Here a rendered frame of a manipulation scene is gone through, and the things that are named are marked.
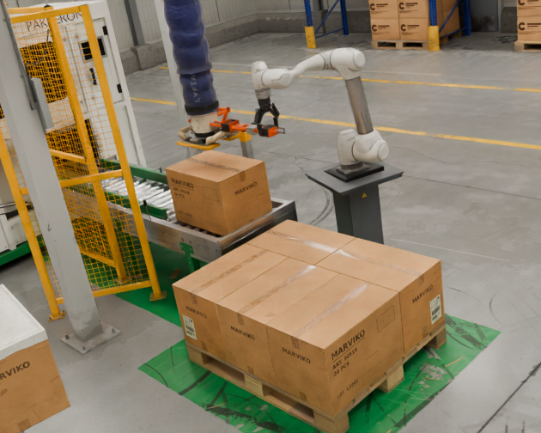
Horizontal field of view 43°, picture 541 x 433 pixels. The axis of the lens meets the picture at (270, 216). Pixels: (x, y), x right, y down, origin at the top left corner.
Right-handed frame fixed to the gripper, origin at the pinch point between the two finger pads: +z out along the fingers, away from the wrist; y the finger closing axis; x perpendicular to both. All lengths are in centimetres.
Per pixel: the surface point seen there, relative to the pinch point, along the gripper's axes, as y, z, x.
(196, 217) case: 22, 62, -63
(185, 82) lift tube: 12, -29, -57
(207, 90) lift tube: 2, -22, -49
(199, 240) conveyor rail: 36, 69, -44
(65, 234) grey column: 102, 46, -93
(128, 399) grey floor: 127, 125, -17
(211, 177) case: 19, 30, -40
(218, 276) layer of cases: 60, 71, 3
